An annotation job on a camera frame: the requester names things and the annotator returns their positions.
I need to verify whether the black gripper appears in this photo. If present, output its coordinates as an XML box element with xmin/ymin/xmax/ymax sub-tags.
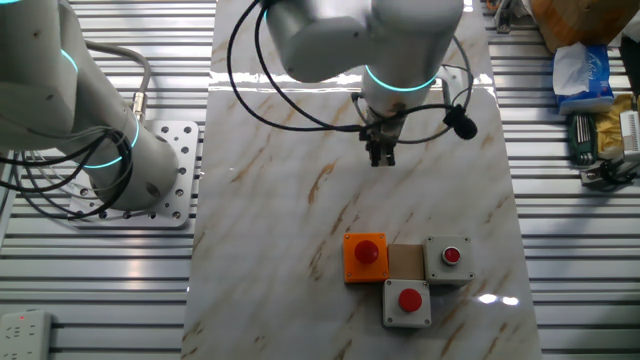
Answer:
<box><xmin>358</xmin><ymin>107</ymin><xmax>406</xmax><ymax>168</ymax></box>

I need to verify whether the small wooden block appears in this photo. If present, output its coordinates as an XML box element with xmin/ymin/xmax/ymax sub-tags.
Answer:
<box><xmin>387</xmin><ymin>243</ymin><xmax>426</xmax><ymax>281</ymax></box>

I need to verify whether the marble pattern mat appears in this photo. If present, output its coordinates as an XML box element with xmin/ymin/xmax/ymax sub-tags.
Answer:
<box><xmin>179</xmin><ymin>0</ymin><xmax>544</xmax><ymax>360</ymax></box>

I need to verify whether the orange box red mushroom button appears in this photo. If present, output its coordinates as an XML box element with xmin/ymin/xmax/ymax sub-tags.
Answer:
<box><xmin>342</xmin><ymin>232</ymin><xmax>391</xmax><ymax>285</ymax></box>

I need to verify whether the grey box small red button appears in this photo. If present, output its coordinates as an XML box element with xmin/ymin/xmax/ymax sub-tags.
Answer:
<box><xmin>422</xmin><ymin>234</ymin><xmax>476</xmax><ymax>286</ymax></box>

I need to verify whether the grey box large red button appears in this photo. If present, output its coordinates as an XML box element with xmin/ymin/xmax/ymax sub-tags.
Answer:
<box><xmin>382</xmin><ymin>278</ymin><xmax>433</xmax><ymax>330</ymax></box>

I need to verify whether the green hex key set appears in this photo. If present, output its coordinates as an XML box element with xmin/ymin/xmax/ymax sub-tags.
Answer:
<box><xmin>567</xmin><ymin>112</ymin><xmax>599</xmax><ymax>167</ymax></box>

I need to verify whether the blue tissue pack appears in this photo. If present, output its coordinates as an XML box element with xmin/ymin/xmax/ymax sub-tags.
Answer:
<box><xmin>552</xmin><ymin>42</ymin><xmax>616</xmax><ymax>116</ymax></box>

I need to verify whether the brown cardboard box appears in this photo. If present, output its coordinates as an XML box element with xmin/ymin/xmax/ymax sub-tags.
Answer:
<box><xmin>527</xmin><ymin>0</ymin><xmax>640</xmax><ymax>54</ymax></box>

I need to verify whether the black upright bar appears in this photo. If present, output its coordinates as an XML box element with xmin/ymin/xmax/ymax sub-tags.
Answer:
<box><xmin>618</xmin><ymin>34</ymin><xmax>640</xmax><ymax>99</ymax></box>

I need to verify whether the white power strip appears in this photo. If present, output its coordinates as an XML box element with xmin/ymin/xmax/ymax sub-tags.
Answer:
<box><xmin>0</xmin><ymin>309</ymin><xmax>55</xmax><ymax>360</ymax></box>

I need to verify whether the thin grey cable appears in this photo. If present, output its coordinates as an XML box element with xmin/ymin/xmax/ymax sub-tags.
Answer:
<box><xmin>349</xmin><ymin>34</ymin><xmax>475</xmax><ymax>146</ymax></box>

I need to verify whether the black cable wrap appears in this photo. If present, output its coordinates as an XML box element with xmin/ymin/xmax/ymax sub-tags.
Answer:
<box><xmin>442</xmin><ymin>103</ymin><xmax>479</xmax><ymax>141</ymax></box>

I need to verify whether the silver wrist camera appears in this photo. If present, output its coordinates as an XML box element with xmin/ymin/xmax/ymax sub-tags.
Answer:
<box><xmin>438</xmin><ymin>74</ymin><xmax>454</xmax><ymax>106</ymax></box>

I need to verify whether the metal bracket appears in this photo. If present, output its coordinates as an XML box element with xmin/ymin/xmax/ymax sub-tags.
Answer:
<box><xmin>492</xmin><ymin>0</ymin><xmax>526</xmax><ymax>35</ymax></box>

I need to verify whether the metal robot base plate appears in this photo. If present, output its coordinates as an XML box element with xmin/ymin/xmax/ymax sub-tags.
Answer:
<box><xmin>67</xmin><ymin>119</ymin><xmax>201</xmax><ymax>230</ymax></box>

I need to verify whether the metal clamp with black cable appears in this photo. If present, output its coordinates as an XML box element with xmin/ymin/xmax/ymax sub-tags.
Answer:
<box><xmin>579</xmin><ymin>157</ymin><xmax>640</xmax><ymax>190</ymax></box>

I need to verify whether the silver ribbed camera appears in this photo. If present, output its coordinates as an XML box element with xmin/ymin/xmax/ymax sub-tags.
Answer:
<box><xmin>618</xmin><ymin>109</ymin><xmax>640</xmax><ymax>162</ymax></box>

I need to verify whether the grey cable metal connector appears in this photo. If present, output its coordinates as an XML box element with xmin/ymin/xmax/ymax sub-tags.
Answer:
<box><xmin>84</xmin><ymin>39</ymin><xmax>154</xmax><ymax>124</ymax></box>

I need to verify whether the black base cable loop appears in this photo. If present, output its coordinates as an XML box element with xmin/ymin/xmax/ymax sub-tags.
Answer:
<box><xmin>0</xmin><ymin>127</ymin><xmax>135</xmax><ymax>222</ymax></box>

